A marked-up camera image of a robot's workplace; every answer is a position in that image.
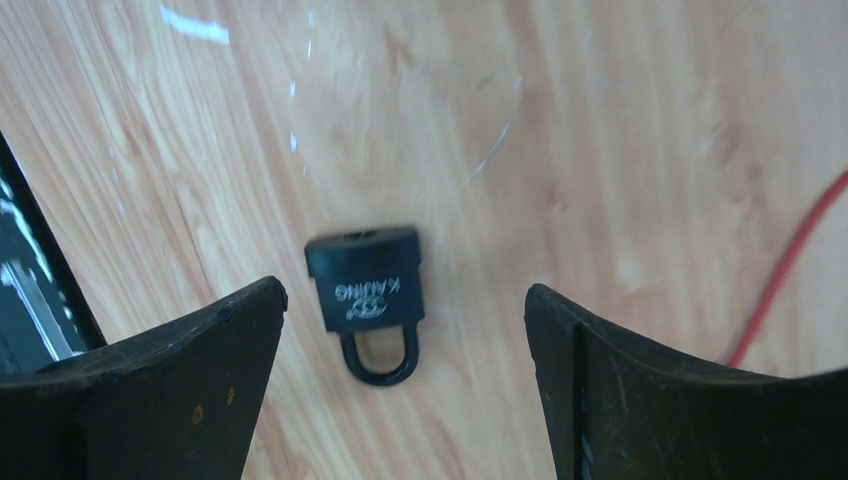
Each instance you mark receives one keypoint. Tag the black padlock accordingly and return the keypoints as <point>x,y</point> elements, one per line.
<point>370,280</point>

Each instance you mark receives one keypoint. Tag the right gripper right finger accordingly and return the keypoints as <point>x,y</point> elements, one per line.
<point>619,405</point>

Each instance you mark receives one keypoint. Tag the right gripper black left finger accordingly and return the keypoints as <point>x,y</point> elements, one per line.
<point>178,401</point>

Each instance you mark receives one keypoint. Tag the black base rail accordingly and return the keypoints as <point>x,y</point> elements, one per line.
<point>44,315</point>

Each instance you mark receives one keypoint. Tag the red cable lock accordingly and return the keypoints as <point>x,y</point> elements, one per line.
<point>783,268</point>

